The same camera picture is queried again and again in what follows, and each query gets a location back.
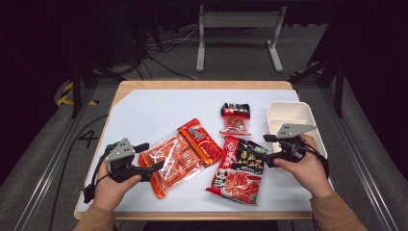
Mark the aluminium floor rail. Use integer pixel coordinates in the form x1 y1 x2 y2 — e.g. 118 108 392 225
320 87 400 231
13 86 97 231

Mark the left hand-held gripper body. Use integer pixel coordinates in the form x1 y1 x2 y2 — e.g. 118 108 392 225
104 138 143 184

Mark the thin black floor cable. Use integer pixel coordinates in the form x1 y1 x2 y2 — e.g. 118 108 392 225
47 114 110 231

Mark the white plastic bin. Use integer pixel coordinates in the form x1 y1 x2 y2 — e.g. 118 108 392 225
266 100 328 160

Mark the orange clear seasoning packet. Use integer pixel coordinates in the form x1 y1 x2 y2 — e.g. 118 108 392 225
138 117 224 200

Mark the yellow black floor tape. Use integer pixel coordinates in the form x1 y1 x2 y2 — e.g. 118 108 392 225
56 81 99 107

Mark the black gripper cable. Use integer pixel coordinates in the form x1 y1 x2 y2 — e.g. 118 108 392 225
287 140 330 179
83 143 114 205

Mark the person's right hand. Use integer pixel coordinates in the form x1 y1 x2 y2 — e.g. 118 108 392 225
272 134 335 199

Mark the small red black packet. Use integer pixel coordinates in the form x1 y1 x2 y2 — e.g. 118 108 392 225
219 102 252 137

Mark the bundle of floor cables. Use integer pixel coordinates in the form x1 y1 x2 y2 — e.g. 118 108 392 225
134 27 200 81

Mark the wooden table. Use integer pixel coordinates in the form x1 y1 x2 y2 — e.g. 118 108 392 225
73 80 335 221

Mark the black tripod stand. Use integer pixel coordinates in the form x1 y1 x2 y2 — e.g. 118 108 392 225
288 32 347 118
66 9 127 119

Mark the large red black packet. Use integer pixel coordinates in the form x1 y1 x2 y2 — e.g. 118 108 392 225
205 135 269 207

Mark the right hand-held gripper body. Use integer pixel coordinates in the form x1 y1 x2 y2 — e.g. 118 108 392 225
274 123 318 164

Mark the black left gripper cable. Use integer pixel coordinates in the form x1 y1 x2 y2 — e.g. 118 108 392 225
83 143 114 205

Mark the person's left hand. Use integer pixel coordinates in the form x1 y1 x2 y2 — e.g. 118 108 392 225
92 160 142 212

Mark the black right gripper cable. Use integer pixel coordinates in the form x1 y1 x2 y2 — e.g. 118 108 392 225
287 140 330 179

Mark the grey metal stand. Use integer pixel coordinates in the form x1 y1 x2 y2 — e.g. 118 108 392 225
195 4 288 73

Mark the white table mat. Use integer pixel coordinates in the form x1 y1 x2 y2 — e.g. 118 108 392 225
76 89 335 214

